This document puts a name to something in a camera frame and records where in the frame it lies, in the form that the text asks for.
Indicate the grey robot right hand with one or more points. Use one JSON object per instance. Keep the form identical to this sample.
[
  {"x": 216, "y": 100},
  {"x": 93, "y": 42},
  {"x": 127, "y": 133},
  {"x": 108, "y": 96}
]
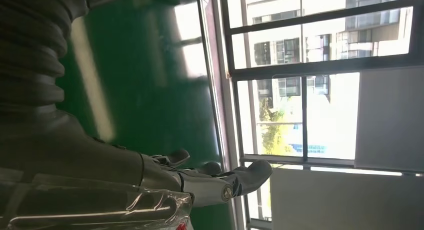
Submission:
[{"x": 82, "y": 175}]

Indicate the green conveyor belt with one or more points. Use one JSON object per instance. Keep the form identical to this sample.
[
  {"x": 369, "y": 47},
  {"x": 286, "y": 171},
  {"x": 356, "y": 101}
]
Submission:
[{"x": 142, "y": 89}]

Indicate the grey roller blind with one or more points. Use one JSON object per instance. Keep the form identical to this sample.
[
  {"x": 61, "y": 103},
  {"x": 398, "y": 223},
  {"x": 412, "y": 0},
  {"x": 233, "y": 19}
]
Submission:
[{"x": 391, "y": 119}]

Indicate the dark window frame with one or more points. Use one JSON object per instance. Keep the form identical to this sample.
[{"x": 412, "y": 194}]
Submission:
[{"x": 318, "y": 67}]

